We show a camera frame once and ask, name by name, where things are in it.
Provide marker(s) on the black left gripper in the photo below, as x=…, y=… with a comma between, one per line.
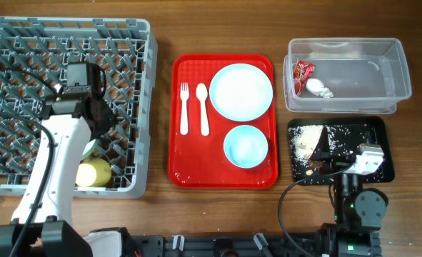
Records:
x=110, y=118

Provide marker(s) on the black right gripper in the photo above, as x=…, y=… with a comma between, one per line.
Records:
x=322, y=153

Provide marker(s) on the mint green bowl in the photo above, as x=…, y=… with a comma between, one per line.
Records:
x=89, y=148

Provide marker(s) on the food scraps with rice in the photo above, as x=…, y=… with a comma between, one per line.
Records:
x=323, y=149

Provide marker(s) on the yellow plastic cup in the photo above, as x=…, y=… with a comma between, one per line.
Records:
x=93, y=173

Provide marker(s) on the white tissue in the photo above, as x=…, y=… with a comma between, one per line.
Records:
x=317, y=88

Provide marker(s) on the red snack wrapper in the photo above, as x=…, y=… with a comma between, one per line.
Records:
x=301, y=73

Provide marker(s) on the white plastic fork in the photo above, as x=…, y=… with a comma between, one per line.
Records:
x=184, y=96

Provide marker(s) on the small light blue bowl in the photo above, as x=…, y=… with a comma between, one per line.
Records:
x=245, y=146

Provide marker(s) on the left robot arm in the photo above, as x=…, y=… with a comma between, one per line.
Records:
x=42, y=223

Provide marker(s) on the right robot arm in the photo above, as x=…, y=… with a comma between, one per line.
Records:
x=358, y=211

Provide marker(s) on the grey dishwasher rack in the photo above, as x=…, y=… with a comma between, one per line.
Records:
x=34, y=55

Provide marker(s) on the black tray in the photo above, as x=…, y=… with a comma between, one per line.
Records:
x=345, y=134

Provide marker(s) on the clear plastic bin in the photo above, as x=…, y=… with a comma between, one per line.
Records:
x=365, y=75

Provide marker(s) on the white plastic spoon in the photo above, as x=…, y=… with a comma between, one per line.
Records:
x=201, y=94

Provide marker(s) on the large light blue plate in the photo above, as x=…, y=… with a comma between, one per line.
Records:
x=241, y=92

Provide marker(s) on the red plastic tray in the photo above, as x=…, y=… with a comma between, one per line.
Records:
x=197, y=161

